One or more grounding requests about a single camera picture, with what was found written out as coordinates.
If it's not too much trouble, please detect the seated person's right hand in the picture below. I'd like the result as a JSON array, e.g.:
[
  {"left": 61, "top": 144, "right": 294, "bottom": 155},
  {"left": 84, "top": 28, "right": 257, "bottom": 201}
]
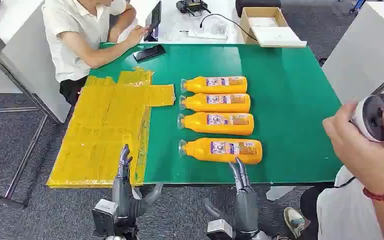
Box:
[{"left": 125, "top": 25, "right": 150, "bottom": 48}]

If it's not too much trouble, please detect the standing person's hand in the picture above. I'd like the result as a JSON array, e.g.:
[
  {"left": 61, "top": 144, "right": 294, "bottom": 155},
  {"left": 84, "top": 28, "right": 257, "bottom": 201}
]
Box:
[{"left": 322, "top": 99, "right": 384, "bottom": 196}]

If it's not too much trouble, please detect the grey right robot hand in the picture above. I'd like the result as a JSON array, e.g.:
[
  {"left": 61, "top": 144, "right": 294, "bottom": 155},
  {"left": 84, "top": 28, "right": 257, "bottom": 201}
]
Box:
[{"left": 202, "top": 156, "right": 259, "bottom": 238}]

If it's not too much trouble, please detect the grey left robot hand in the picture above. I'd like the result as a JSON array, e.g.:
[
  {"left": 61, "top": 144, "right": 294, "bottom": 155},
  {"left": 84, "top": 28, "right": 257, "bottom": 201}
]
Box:
[{"left": 111, "top": 144, "right": 164, "bottom": 233}]

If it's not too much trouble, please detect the round black-faced device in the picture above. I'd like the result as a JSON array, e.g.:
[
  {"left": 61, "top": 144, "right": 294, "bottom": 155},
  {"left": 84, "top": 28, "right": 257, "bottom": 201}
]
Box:
[{"left": 350, "top": 95, "right": 384, "bottom": 143}]

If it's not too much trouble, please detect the orange drink bottle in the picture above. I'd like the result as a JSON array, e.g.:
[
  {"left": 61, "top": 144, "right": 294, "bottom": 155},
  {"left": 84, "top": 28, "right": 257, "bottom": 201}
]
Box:
[
  {"left": 180, "top": 76, "right": 248, "bottom": 95},
  {"left": 179, "top": 93, "right": 252, "bottom": 114},
  {"left": 178, "top": 137, "right": 263, "bottom": 165},
  {"left": 177, "top": 111, "right": 255, "bottom": 136}
]

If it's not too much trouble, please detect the black smartphone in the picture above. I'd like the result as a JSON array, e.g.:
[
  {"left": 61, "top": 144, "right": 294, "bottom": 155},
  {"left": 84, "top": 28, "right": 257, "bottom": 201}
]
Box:
[{"left": 132, "top": 43, "right": 167, "bottom": 63}]

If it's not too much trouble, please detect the black tablet on stand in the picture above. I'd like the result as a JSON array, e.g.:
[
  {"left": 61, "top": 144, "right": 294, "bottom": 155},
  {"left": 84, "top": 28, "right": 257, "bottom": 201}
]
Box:
[{"left": 143, "top": 0, "right": 162, "bottom": 43}]

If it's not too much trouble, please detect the white table foot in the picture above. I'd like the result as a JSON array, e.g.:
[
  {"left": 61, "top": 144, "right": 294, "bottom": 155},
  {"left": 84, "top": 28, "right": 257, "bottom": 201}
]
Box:
[{"left": 265, "top": 185, "right": 297, "bottom": 202}]

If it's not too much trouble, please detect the standing person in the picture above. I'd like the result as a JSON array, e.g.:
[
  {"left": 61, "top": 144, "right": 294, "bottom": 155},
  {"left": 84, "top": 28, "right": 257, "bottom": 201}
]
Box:
[{"left": 283, "top": 165, "right": 384, "bottom": 240}]

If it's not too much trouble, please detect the seated person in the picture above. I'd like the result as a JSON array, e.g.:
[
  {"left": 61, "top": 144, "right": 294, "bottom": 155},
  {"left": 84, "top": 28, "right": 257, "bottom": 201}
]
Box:
[{"left": 41, "top": 0, "right": 150, "bottom": 107}]

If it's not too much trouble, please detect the black electronic device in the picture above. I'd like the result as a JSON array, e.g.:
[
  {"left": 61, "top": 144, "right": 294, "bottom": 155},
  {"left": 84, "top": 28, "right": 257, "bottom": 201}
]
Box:
[{"left": 176, "top": 0, "right": 212, "bottom": 17}]

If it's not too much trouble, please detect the white power strip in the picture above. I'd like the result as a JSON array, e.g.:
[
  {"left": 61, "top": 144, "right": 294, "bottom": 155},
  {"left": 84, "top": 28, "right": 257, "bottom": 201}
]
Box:
[{"left": 187, "top": 29, "right": 229, "bottom": 41}]

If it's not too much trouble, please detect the yellow sheet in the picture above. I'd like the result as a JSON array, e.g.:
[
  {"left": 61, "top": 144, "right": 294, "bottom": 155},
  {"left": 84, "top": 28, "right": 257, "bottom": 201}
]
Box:
[{"left": 46, "top": 67, "right": 176, "bottom": 189}]

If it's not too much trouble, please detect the clear plastic bag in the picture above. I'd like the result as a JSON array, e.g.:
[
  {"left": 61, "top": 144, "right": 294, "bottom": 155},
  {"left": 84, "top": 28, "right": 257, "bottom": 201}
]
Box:
[{"left": 203, "top": 15, "right": 230, "bottom": 37}]

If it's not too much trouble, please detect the green table mat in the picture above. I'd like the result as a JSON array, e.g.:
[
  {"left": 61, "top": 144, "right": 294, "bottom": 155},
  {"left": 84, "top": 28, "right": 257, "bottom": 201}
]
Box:
[{"left": 88, "top": 42, "right": 344, "bottom": 186}]

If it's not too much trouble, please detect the open cardboard box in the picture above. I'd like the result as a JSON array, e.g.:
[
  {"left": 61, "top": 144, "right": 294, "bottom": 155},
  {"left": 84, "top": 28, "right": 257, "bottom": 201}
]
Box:
[{"left": 239, "top": 6, "right": 291, "bottom": 46}]

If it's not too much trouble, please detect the white desk with panel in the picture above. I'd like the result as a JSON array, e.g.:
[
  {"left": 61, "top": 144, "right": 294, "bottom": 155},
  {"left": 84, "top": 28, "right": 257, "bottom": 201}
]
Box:
[{"left": 0, "top": 0, "right": 72, "bottom": 124}]

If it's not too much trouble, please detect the black case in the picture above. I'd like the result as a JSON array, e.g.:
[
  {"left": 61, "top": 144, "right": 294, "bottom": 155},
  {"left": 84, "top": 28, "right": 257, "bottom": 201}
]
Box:
[{"left": 235, "top": 0, "right": 282, "bottom": 18}]

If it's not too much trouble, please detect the white pad in box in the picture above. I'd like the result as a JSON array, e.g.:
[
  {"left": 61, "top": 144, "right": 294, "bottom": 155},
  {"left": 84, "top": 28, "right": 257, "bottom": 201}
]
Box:
[{"left": 247, "top": 17, "right": 279, "bottom": 28}]

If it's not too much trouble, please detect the white flat box lid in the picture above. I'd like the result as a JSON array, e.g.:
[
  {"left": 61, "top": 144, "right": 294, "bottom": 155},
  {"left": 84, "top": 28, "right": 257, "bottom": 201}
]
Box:
[{"left": 250, "top": 26, "right": 308, "bottom": 49}]

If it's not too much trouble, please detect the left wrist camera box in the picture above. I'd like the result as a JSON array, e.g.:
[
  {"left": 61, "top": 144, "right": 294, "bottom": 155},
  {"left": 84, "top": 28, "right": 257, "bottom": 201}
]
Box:
[{"left": 91, "top": 198, "right": 119, "bottom": 238}]

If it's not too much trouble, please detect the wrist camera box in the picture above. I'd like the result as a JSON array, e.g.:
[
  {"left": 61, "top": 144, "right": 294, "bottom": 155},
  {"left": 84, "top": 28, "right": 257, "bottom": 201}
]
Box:
[
  {"left": 206, "top": 219, "right": 234, "bottom": 240},
  {"left": 91, "top": 198, "right": 119, "bottom": 238}
]

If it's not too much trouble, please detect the black lanyard cord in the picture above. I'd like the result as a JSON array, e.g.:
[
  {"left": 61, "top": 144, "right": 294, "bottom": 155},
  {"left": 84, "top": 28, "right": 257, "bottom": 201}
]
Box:
[{"left": 332, "top": 176, "right": 357, "bottom": 189}]

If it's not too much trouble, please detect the red bracelet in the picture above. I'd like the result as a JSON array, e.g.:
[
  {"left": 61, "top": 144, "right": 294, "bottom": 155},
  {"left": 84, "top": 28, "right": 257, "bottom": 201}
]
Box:
[{"left": 362, "top": 187, "right": 384, "bottom": 204}]

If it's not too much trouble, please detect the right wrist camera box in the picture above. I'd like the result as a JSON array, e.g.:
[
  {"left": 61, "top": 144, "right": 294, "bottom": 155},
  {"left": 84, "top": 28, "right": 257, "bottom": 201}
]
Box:
[{"left": 206, "top": 219, "right": 234, "bottom": 240}]

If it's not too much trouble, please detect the black cable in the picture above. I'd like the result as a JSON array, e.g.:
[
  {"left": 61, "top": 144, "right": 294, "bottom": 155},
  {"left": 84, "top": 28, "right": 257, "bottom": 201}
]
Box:
[{"left": 199, "top": 13, "right": 258, "bottom": 42}]

